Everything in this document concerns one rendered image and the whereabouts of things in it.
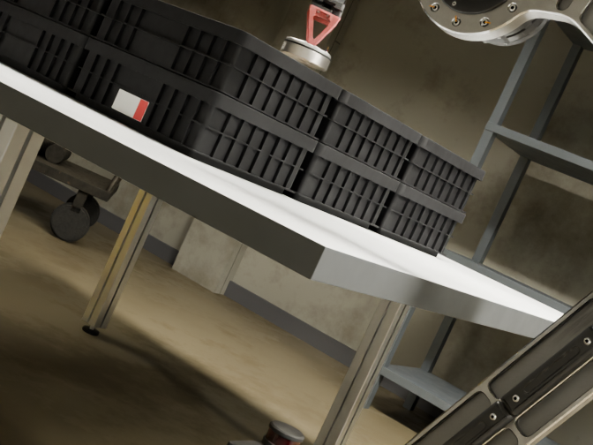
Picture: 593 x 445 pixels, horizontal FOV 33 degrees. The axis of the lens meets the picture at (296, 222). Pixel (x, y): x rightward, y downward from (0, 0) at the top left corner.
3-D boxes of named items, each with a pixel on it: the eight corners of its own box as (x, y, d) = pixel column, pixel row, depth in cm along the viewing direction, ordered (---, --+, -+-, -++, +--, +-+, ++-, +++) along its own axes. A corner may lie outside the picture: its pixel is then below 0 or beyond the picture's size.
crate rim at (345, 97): (420, 147, 214) (425, 136, 214) (341, 101, 191) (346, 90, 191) (291, 94, 240) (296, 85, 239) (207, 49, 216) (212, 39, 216)
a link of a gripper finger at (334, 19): (296, 37, 204) (314, -6, 204) (294, 41, 211) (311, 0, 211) (326, 51, 205) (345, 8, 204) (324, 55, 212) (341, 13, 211)
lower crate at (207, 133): (296, 200, 192) (322, 143, 192) (189, 157, 169) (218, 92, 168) (168, 137, 218) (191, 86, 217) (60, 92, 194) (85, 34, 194)
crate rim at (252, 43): (341, 101, 191) (346, 90, 191) (240, 44, 168) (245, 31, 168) (207, 49, 216) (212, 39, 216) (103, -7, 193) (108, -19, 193)
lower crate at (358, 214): (379, 235, 215) (403, 184, 215) (296, 200, 192) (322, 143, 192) (255, 174, 241) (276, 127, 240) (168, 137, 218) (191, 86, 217)
